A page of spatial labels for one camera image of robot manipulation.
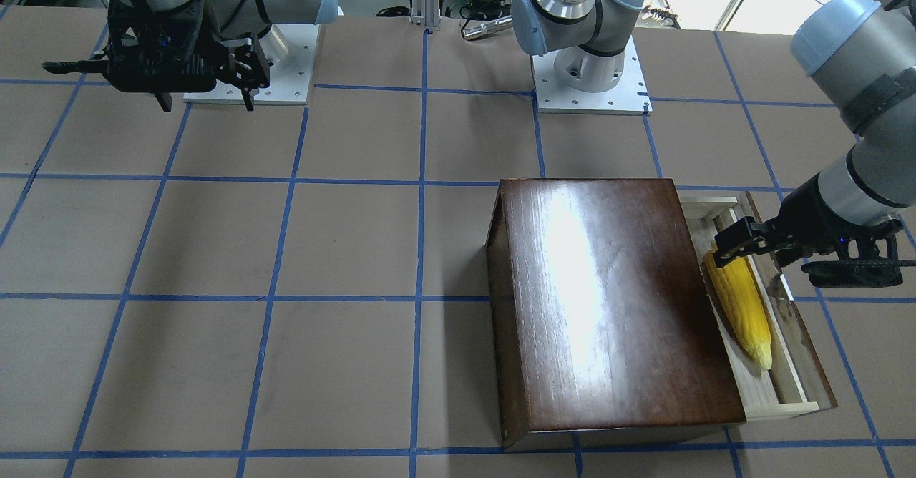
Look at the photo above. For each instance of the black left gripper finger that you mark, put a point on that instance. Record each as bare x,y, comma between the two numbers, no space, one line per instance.
744,237

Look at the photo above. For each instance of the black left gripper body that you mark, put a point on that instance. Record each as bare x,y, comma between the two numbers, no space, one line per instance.
800,222

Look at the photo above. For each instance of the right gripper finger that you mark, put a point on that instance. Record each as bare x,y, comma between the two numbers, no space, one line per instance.
164,100
242,63

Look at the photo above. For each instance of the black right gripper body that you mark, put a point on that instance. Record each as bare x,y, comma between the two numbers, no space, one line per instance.
209,43

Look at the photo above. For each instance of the yellow plastic corn cob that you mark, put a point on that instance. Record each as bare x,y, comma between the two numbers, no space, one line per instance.
743,304

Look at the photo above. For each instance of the light wood drawer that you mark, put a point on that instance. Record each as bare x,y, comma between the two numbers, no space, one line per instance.
797,385

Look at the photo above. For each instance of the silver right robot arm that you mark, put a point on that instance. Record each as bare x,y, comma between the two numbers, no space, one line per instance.
287,30

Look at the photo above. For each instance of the dark brown wooden drawer box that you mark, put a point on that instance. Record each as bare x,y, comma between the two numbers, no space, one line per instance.
603,325

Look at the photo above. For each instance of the silver metal cylinder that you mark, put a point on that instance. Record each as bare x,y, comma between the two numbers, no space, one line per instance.
487,28

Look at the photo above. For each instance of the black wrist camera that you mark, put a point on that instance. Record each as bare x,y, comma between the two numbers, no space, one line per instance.
68,68
869,259

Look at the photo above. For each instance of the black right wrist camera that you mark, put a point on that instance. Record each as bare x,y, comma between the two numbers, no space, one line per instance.
68,68

